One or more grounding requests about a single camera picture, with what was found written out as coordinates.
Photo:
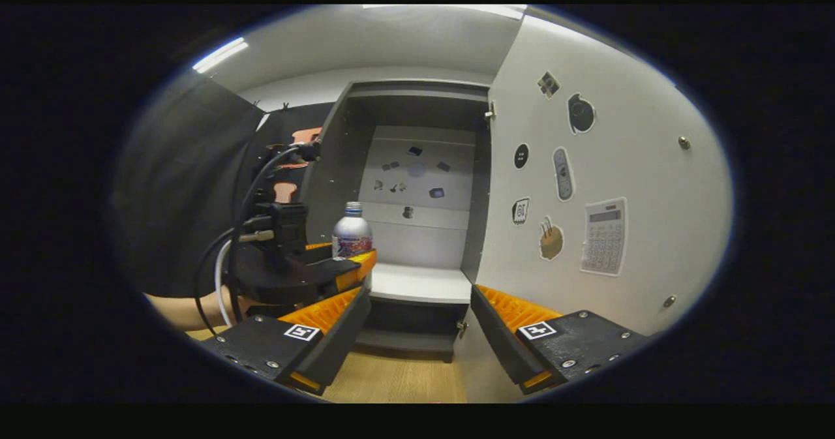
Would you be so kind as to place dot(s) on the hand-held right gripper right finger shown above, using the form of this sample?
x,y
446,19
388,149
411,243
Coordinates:
x,y
499,348

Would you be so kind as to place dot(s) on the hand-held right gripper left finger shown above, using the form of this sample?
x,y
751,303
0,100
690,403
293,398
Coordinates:
x,y
339,348

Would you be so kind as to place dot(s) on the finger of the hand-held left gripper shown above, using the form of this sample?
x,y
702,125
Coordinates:
x,y
339,272
318,246

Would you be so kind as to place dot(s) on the clear bottle with label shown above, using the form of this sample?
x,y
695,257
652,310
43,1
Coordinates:
x,y
352,233

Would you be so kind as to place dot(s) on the gray cabinet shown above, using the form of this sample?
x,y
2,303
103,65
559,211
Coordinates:
x,y
417,282

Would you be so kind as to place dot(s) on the beige cabinet door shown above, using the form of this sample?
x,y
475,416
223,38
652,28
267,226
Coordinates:
x,y
639,165

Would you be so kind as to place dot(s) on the black backdrop cloth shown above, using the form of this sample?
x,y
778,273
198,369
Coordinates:
x,y
176,197

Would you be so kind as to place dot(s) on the long ceiling light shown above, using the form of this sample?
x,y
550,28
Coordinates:
x,y
220,54

